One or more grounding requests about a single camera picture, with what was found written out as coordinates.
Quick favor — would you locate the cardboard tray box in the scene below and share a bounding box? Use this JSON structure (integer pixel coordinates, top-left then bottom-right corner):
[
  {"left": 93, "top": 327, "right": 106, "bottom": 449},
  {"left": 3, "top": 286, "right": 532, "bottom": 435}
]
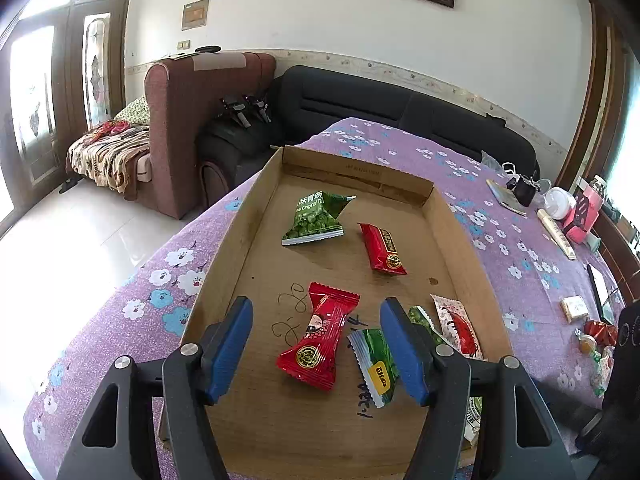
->
[{"left": 183, "top": 147, "right": 511, "bottom": 479}]

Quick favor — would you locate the patterned blanket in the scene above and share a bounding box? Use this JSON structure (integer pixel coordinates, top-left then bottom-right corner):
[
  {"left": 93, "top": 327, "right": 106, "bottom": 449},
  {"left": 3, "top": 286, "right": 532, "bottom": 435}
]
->
[{"left": 65, "top": 122, "right": 150, "bottom": 200}]

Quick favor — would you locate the wooden glass door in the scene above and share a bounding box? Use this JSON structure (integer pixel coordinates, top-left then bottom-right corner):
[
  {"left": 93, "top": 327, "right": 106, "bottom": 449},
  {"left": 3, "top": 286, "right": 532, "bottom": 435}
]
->
[{"left": 1, "top": 0, "right": 129, "bottom": 232}]

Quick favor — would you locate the green clear candy wrapper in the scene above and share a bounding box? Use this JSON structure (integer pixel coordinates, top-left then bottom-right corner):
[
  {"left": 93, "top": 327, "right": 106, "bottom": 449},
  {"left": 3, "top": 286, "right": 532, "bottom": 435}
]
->
[{"left": 574, "top": 328, "right": 614, "bottom": 399}]

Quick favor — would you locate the beige wafer snack pack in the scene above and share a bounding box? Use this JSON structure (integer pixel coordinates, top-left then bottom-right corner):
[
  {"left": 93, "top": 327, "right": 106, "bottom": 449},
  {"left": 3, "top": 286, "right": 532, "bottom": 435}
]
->
[{"left": 560, "top": 296, "right": 589, "bottom": 323}]

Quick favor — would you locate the white red snack sachet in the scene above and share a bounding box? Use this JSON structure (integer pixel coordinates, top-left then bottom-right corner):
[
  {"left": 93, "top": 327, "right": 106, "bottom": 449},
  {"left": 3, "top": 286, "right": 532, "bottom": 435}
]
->
[{"left": 432, "top": 295, "right": 484, "bottom": 360}]

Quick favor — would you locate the black sofa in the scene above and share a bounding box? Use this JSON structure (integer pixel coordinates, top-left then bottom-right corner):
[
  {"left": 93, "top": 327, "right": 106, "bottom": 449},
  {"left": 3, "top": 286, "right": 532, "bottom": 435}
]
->
[{"left": 267, "top": 65, "right": 540, "bottom": 178}]

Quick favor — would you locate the black mug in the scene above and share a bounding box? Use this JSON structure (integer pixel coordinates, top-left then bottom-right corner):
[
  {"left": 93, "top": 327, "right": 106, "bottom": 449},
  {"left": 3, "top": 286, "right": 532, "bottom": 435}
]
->
[{"left": 506, "top": 176, "right": 538, "bottom": 207}]

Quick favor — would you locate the small green snack packet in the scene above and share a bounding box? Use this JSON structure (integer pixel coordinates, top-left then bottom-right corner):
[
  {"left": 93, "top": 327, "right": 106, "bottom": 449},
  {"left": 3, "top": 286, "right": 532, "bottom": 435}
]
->
[{"left": 347, "top": 328, "right": 399, "bottom": 408}]

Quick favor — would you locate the red portrait snack packet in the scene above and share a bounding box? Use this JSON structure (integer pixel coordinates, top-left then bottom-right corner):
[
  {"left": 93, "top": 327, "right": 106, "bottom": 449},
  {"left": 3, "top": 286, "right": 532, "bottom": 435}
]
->
[{"left": 277, "top": 282, "right": 360, "bottom": 391}]

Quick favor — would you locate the purple floral tablecloth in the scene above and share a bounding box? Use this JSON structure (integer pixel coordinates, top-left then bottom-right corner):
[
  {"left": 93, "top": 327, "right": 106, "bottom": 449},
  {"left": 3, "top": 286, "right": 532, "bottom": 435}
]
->
[{"left": 24, "top": 118, "right": 604, "bottom": 479}]

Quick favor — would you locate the black bag with straps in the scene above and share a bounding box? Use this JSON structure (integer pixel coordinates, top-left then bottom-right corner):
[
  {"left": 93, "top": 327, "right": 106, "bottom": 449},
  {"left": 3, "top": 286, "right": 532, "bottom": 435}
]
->
[{"left": 196, "top": 94, "right": 279, "bottom": 188}]

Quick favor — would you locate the dark red foil snack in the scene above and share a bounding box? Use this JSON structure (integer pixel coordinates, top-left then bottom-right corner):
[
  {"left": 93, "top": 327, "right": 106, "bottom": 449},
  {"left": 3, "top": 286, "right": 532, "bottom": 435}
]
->
[{"left": 584, "top": 320, "right": 618, "bottom": 347}]

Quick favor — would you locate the brown armchair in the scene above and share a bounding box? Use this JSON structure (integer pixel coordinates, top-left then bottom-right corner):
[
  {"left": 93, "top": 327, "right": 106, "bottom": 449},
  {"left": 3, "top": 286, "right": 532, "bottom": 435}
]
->
[{"left": 137, "top": 52, "right": 276, "bottom": 219}]

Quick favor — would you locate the white round jar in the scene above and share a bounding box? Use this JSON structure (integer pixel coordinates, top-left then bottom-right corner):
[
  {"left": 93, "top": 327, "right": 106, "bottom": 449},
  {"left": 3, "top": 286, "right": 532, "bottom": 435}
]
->
[{"left": 542, "top": 186, "right": 576, "bottom": 221}]

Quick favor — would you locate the green peas snack packet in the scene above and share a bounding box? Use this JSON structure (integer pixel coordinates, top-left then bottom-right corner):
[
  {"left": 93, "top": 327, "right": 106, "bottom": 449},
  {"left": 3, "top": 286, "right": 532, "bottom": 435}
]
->
[{"left": 282, "top": 191, "right": 356, "bottom": 246}]

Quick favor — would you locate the pink thermos bottle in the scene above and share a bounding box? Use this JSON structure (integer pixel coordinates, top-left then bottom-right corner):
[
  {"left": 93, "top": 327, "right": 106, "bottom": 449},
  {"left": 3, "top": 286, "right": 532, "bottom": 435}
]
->
[{"left": 563, "top": 174, "right": 608, "bottom": 244}]

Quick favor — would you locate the small wall plaque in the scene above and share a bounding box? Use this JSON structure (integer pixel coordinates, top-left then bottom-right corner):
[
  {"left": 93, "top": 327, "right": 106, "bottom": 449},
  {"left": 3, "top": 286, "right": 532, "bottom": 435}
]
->
[{"left": 181, "top": 0, "right": 209, "bottom": 30}]

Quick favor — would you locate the black phone stand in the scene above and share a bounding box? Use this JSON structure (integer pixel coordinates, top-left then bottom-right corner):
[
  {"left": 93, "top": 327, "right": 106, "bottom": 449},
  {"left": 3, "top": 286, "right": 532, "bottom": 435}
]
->
[{"left": 573, "top": 193, "right": 590, "bottom": 231}]

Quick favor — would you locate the olive notebook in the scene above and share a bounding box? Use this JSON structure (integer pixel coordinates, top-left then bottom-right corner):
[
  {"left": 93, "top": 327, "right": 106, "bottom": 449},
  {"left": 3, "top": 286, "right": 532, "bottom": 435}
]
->
[{"left": 486, "top": 179, "right": 527, "bottom": 217}]

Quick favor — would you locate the red black-label snack bar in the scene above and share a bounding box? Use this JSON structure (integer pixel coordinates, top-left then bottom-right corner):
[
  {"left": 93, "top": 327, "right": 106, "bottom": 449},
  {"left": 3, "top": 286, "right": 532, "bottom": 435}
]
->
[{"left": 359, "top": 222, "right": 407, "bottom": 275}]

